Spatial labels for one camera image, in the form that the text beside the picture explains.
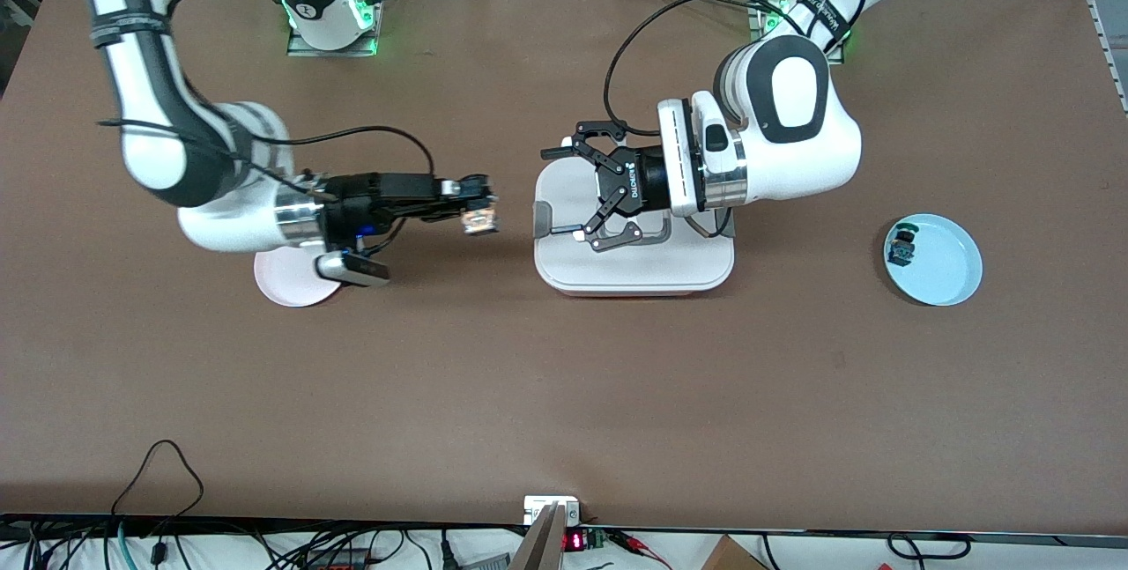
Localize brown wooden strip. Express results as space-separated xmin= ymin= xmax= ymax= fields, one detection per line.
xmin=509 ymin=502 xmax=567 ymax=570

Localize light blue plate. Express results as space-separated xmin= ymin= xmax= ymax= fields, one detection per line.
xmin=883 ymin=213 xmax=983 ymax=307

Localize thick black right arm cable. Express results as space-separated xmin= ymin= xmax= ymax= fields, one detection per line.
xmin=97 ymin=116 xmax=434 ymax=201

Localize teal cable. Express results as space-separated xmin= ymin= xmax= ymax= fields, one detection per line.
xmin=104 ymin=522 xmax=135 ymax=570

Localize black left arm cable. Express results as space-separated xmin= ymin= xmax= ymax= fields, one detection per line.
xmin=603 ymin=0 xmax=869 ymax=135

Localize green and black switch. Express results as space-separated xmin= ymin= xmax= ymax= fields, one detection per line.
xmin=887 ymin=221 xmax=919 ymax=267

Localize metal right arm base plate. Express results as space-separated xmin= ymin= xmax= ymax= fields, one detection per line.
xmin=286 ymin=0 xmax=387 ymax=57

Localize white lunch box grey latches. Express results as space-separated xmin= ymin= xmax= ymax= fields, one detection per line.
xmin=533 ymin=156 xmax=735 ymax=296

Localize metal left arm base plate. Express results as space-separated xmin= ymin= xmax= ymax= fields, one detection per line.
xmin=749 ymin=0 xmax=847 ymax=66

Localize orange and black switch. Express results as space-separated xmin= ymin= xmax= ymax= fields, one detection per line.
xmin=461 ymin=206 xmax=500 ymax=239

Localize small white device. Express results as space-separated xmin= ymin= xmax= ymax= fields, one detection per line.
xmin=523 ymin=496 xmax=581 ymax=526

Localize black looped cable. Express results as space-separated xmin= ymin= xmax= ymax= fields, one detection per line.
xmin=110 ymin=440 xmax=205 ymax=522

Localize brown cardboard box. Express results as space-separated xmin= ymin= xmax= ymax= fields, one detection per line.
xmin=701 ymin=535 xmax=768 ymax=570

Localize pink plate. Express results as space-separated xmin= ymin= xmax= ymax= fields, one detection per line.
xmin=254 ymin=247 xmax=346 ymax=307

